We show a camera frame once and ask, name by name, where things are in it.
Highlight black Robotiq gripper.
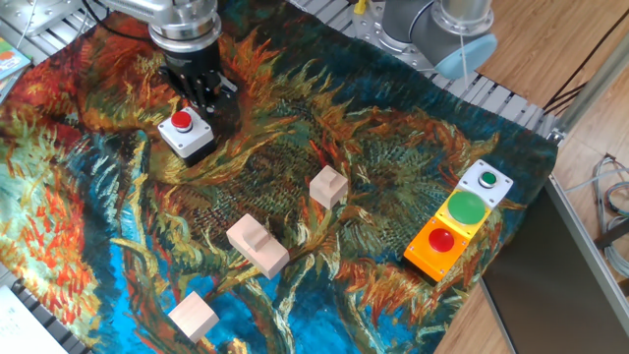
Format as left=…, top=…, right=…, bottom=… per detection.
left=157, top=39, right=239, bottom=118

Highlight white box red push button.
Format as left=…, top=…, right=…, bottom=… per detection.
left=157, top=106, right=218, bottom=169

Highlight orange box red button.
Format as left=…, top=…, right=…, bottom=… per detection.
left=403, top=215, right=471, bottom=286

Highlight yellow box large green button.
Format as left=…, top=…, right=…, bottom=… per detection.
left=433, top=189, right=492, bottom=242

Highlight white box small green button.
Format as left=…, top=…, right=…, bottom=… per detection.
left=455, top=158, right=515, bottom=211

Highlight sunflower painting cloth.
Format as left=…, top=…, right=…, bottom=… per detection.
left=0, top=0, right=560, bottom=354

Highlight small wooden block with peg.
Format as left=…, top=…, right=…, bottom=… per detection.
left=309, top=164, right=350, bottom=210

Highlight large wooden block with peg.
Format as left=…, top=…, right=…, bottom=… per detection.
left=225, top=212, right=291, bottom=281

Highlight silver perforated metal plate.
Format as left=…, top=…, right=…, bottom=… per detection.
left=0, top=0, right=99, bottom=39

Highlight colourful book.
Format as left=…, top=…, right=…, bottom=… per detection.
left=0, top=36, right=33, bottom=103

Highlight plain wooden cube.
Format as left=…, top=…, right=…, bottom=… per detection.
left=167, top=290, right=220, bottom=344

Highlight white paper sheet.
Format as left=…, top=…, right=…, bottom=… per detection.
left=0, top=284, right=69, bottom=354

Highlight dark grey panel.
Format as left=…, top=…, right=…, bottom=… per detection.
left=478, top=184, right=629, bottom=354

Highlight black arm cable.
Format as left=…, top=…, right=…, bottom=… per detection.
left=81, top=0, right=154, bottom=44

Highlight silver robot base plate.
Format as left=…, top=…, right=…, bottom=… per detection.
left=349, top=0, right=443, bottom=75

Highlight thin white string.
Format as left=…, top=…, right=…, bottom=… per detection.
left=458, top=17, right=470, bottom=89

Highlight black floor cables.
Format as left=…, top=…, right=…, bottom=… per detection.
left=542, top=8, right=629, bottom=117

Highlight aluminium profile post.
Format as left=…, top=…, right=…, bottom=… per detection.
left=548, top=32, right=629, bottom=144

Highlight aluminium frame rail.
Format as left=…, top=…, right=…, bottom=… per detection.
left=543, top=173, right=629, bottom=326

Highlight grey cable bundle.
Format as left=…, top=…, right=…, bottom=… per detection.
left=563, top=153, right=629, bottom=279

